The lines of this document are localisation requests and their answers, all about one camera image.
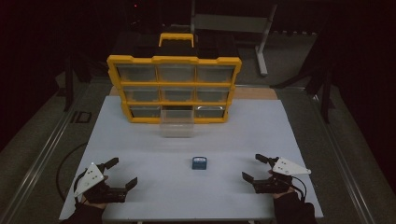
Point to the black stand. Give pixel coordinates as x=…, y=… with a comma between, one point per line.
x=325, y=93

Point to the metal floor rail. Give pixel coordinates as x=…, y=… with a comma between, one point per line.
x=342, y=155
x=43, y=152

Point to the wooden board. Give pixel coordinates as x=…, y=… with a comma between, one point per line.
x=253, y=93

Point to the grey metal stand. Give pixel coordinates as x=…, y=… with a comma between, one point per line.
x=230, y=23

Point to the person's left hand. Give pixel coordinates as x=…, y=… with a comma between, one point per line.
x=95, y=206

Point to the small blue box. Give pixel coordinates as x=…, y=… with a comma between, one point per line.
x=199, y=163

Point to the clear plastic drawer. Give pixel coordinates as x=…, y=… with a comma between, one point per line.
x=176, y=127

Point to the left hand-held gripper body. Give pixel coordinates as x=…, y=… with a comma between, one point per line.
x=93, y=177

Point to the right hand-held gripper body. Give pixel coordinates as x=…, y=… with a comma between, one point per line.
x=288, y=167

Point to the person's right hand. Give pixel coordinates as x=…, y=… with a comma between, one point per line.
x=282, y=194

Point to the yellow black drawer organizer cabinet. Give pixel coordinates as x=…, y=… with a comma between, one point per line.
x=176, y=59

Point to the grid of closed clear drawers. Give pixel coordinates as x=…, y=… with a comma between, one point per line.
x=176, y=73

